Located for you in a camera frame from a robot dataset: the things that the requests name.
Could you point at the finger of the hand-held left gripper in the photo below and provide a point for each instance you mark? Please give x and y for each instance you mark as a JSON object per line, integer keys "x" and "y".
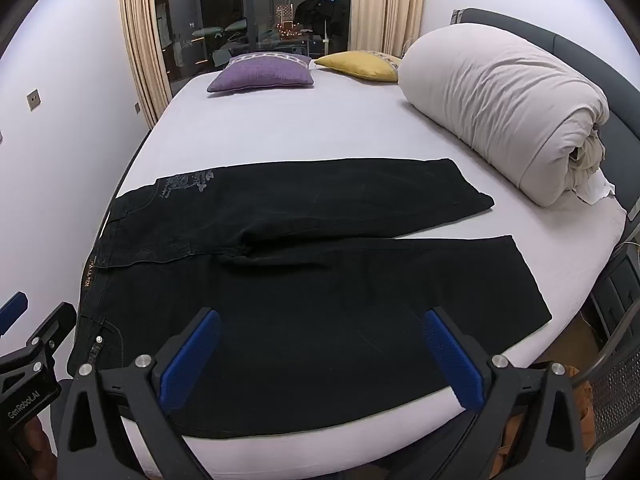
{"x": 12, "y": 310}
{"x": 57, "y": 322}

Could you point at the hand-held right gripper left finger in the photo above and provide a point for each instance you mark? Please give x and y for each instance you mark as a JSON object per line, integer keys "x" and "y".
{"x": 192, "y": 357}

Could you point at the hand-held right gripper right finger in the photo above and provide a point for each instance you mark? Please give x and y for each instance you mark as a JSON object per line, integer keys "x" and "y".
{"x": 452, "y": 360}

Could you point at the black denim pants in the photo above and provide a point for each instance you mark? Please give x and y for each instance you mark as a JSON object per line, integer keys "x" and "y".
{"x": 300, "y": 285}

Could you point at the black mesh chair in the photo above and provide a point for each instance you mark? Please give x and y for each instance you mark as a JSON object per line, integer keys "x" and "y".
{"x": 617, "y": 390}

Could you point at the dark bedside cabinet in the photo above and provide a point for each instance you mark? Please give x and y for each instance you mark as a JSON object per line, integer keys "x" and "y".
{"x": 617, "y": 295}

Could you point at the bed with white sheet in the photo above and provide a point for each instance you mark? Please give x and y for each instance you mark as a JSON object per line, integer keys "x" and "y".
{"x": 300, "y": 120}

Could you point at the rolled beige duvet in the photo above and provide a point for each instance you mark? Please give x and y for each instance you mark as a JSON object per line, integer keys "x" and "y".
{"x": 490, "y": 95}

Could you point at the purple pillow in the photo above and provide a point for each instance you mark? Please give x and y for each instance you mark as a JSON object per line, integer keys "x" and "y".
{"x": 262, "y": 72}

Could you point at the beige curtain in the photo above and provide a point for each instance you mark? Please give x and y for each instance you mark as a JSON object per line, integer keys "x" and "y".
{"x": 387, "y": 5}
{"x": 137, "y": 35}

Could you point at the yellow pillow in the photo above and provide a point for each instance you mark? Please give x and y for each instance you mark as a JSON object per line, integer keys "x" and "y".
{"x": 357, "y": 65}

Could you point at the dark grey bed headboard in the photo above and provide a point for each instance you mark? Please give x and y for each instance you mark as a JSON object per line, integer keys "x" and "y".
{"x": 575, "y": 42}

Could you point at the square wall socket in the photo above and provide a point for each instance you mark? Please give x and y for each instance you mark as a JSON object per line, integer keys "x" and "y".
{"x": 33, "y": 99}

